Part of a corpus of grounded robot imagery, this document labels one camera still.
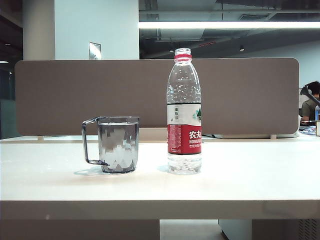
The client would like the clear red-label water bottle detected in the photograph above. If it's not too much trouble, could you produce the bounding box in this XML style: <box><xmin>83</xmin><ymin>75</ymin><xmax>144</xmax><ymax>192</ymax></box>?
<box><xmin>166</xmin><ymin>47</ymin><xmax>203</xmax><ymax>175</ymax></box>

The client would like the clear grey faceted mug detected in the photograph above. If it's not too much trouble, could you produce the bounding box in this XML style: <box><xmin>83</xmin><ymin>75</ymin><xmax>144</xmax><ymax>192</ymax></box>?
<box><xmin>81</xmin><ymin>115</ymin><xmax>140</xmax><ymax>174</ymax></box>

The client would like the brown desk partition panel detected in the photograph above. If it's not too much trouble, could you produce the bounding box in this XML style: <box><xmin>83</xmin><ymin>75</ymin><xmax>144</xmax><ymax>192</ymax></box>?
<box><xmin>14</xmin><ymin>57</ymin><xmax>300</xmax><ymax>136</ymax></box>

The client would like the long white ceiling light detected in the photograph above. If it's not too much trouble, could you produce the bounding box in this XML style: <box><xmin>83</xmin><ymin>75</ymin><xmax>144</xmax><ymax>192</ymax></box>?
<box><xmin>138</xmin><ymin>21</ymin><xmax>320</xmax><ymax>29</ymax></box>

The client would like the grey cabinet under table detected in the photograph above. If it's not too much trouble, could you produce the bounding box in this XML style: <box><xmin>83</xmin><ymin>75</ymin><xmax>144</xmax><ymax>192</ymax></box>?
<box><xmin>218</xmin><ymin>219</ymin><xmax>320</xmax><ymax>240</ymax></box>

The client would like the brown table leg panel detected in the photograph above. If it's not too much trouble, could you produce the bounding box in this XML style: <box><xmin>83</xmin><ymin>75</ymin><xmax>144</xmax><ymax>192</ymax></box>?
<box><xmin>0</xmin><ymin>219</ymin><xmax>161</xmax><ymax>240</ymax></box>

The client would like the seated person in background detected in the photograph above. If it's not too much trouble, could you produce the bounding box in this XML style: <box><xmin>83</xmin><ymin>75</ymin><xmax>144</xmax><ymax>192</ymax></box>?
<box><xmin>301</xmin><ymin>81</ymin><xmax>320</xmax><ymax>123</ymax></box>

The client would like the beige desk cable tray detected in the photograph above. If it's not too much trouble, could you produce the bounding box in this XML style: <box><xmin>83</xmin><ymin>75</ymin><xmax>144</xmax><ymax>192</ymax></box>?
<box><xmin>138</xmin><ymin>126</ymin><xmax>278</xmax><ymax>143</ymax></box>

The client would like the framed wall sign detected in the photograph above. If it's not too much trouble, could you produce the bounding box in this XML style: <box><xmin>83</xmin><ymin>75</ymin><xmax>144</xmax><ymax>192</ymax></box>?
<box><xmin>88</xmin><ymin>41</ymin><xmax>102</xmax><ymax>60</ymax></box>

